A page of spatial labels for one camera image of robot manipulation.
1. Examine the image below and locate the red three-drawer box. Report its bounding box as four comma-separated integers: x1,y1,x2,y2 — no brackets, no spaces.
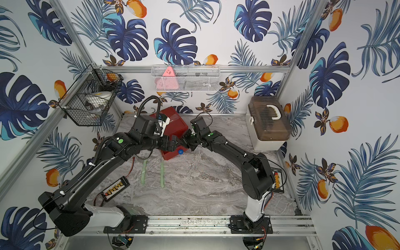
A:
160,106,189,160

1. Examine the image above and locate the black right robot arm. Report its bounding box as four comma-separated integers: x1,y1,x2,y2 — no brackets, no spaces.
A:
180,117,276,224

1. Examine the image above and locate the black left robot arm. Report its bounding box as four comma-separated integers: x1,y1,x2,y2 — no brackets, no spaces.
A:
38,114,178,236

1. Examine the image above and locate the green fruit knife right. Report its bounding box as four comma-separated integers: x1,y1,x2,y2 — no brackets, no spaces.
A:
160,161,165,188

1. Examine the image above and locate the green fruit knife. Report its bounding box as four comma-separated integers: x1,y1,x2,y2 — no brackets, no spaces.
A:
141,159,148,186
160,161,165,188

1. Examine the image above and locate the green fruit knife left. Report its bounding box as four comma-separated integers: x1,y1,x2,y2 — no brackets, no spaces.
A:
141,159,148,186

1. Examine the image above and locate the pink triangle object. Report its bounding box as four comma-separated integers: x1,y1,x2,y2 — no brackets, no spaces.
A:
155,66,179,91

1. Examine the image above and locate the white object in basket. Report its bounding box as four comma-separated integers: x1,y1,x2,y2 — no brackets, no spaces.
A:
84,91,112,110

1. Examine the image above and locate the left yellow connector board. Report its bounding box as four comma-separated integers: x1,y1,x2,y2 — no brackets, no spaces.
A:
101,176,130,202

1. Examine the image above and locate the yellow connector board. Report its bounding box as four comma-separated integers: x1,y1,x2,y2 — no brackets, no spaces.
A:
271,168,284,194
101,176,130,202

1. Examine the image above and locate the brown lidded storage box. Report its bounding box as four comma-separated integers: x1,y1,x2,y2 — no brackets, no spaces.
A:
245,96,292,152

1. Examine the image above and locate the right yellow connector board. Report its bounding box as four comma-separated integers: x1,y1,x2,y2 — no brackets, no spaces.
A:
271,168,284,194

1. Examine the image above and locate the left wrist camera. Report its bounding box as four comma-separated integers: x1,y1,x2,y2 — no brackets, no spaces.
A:
158,114,170,129

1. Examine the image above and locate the clear mesh wall shelf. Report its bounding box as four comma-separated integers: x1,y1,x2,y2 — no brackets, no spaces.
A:
151,65,220,92

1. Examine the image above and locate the black wire basket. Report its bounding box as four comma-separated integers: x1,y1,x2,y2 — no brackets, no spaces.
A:
57,65,124,127

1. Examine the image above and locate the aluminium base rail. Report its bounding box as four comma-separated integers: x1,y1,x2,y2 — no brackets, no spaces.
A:
77,215,317,237

